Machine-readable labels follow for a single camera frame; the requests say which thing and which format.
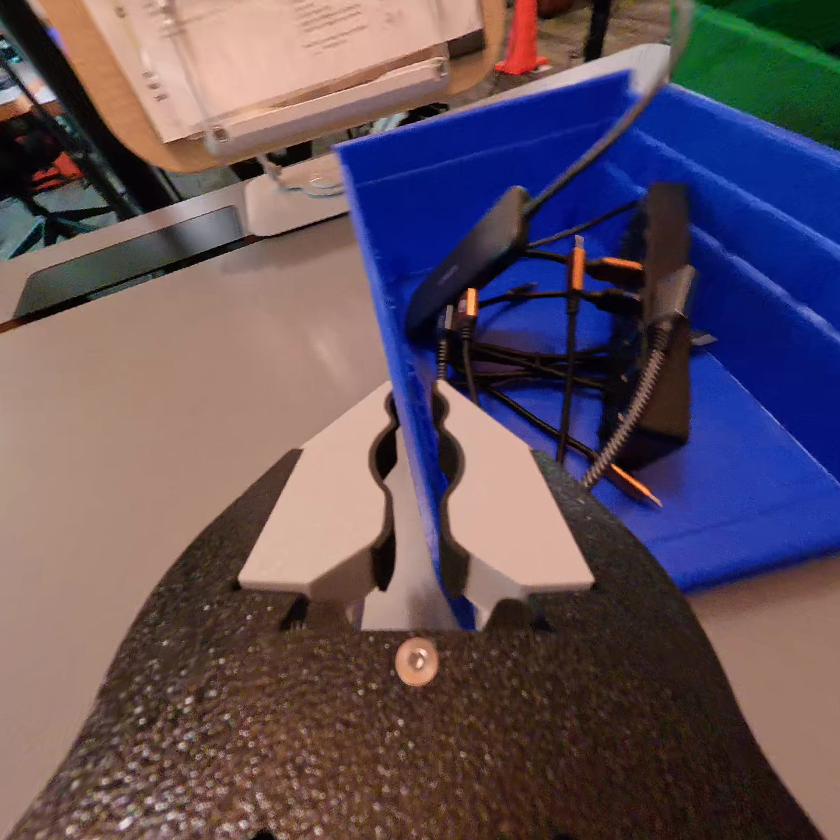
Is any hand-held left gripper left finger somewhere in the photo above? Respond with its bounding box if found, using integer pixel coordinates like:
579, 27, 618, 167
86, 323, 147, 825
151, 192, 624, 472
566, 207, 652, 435
238, 381, 403, 627

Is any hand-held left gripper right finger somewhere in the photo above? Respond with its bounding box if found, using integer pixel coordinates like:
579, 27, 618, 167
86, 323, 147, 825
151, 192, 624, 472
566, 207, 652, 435
432, 381, 595, 631

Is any bundle of orange-tipped cables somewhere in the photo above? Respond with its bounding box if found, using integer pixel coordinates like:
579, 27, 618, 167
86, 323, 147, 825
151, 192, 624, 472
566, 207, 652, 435
581, 266, 698, 509

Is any tall black usb hub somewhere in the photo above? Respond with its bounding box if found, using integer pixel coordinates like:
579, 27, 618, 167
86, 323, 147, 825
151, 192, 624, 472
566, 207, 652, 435
600, 182, 698, 470

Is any blue plastic bin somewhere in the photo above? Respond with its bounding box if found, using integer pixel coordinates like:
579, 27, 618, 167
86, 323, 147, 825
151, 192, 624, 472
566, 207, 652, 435
335, 69, 840, 631

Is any orange plug usb cable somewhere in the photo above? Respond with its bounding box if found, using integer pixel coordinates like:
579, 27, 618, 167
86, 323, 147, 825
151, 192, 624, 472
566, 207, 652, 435
456, 287, 481, 401
587, 257, 647, 287
554, 235, 587, 463

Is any slim black usb hub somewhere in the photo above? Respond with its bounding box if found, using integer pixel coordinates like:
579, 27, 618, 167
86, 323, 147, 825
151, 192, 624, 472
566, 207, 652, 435
403, 185, 532, 341

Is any instruction sheet stand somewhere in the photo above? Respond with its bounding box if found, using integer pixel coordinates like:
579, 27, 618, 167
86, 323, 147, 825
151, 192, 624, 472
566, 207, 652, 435
39, 0, 506, 237

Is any orange traffic cone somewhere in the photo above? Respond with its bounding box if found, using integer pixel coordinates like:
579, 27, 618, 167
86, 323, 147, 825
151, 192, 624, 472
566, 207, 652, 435
495, 0, 549, 76

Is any black metal pole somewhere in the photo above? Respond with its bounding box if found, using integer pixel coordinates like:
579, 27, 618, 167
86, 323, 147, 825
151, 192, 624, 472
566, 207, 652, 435
0, 0, 181, 221

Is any green plastic bin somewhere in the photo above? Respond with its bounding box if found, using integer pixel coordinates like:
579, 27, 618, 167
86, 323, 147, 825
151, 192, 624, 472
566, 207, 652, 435
669, 0, 840, 148

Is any black usb cable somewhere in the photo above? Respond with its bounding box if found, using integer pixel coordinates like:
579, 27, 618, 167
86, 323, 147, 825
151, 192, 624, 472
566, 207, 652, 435
479, 289, 643, 316

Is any black desk cable tray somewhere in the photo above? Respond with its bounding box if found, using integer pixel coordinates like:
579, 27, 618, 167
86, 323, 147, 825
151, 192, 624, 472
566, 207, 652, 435
13, 206, 247, 320

